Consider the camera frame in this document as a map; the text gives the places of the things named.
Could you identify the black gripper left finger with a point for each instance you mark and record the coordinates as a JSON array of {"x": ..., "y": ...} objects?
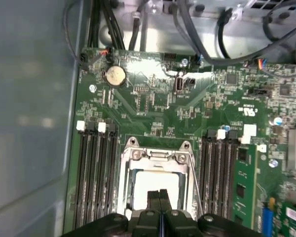
[{"x": 145, "y": 224}]

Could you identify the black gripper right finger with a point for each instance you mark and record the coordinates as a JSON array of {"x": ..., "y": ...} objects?
[{"x": 177, "y": 224}]

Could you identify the thin metal locking lever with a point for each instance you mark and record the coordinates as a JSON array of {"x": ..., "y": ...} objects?
[{"x": 196, "y": 187}]

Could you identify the silver topped CPU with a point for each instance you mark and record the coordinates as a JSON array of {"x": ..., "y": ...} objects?
[{"x": 150, "y": 182}]

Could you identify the CPU socket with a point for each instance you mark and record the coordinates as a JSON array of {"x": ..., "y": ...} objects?
[{"x": 122, "y": 182}]

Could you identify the RAM slot white clips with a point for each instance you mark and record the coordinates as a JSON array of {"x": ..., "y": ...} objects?
[
  {"x": 217, "y": 172},
  {"x": 101, "y": 172},
  {"x": 80, "y": 172},
  {"x": 245, "y": 140}
]

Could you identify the green RAM stick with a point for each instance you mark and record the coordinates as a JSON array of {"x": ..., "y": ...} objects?
[{"x": 246, "y": 185}]

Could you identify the blue board connector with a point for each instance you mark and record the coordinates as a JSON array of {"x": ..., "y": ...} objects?
[{"x": 269, "y": 217}]

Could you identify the green motherboard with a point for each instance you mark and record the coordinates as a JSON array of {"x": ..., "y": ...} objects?
[{"x": 187, "y": 123}]

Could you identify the silver motherboard screw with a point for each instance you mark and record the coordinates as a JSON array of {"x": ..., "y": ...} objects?
[
  {"x": 273, "y": 163},
  {"x": 184, "y": 61},
  {"x": 92, "y": 88}
]

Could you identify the white barcode sticker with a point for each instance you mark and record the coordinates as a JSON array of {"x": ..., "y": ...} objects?
[{"x": 250, "y": 130}]

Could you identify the silver blue capacitor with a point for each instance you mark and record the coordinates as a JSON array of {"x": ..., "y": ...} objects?
[{"x": 277, "y": 121}]

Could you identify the silver coin battery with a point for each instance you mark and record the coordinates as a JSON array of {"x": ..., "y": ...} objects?
[{"x": 116, "y": 75}]

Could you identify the black and silver PC case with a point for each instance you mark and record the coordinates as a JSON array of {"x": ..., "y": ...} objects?
[{"x": 27, "y": 98}]

